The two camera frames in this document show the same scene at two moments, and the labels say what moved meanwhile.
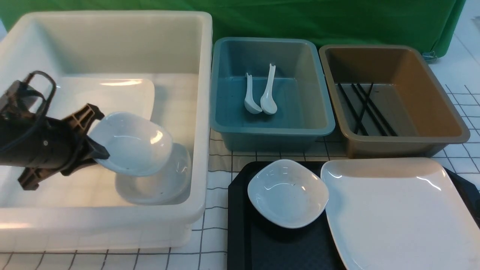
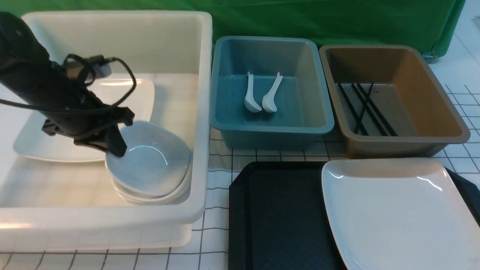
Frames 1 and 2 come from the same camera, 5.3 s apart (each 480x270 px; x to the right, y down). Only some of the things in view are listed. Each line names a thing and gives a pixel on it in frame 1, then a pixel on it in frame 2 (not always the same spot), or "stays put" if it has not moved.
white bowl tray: (287, 193) → (156, 162)
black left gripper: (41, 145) → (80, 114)
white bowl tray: (136, 145) → (153, 199)
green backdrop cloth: (431, 24) stays put
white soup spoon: (250, 104) stays put
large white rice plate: (399, 214) stays put
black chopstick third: (376, 109) stays put
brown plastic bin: (388, 101) stays put
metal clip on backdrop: (429, 56) stays put
